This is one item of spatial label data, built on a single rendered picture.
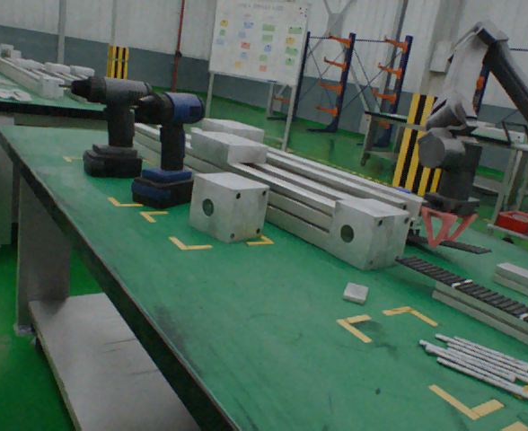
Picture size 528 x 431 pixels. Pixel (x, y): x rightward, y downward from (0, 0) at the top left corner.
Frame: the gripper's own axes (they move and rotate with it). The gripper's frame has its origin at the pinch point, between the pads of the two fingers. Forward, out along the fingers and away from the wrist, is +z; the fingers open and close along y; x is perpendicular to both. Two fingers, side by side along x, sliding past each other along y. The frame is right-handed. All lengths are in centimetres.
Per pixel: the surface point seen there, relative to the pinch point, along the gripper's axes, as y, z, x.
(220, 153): 24.6, -7.5, -42.6
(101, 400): 42, 58, -54
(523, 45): -784, -144, -372
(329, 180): 5.1, -5.2, -27.1
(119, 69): -352, 7, -968
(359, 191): 5.1, -5.2, -18.0
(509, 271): 2.0, 0.0, 14.6
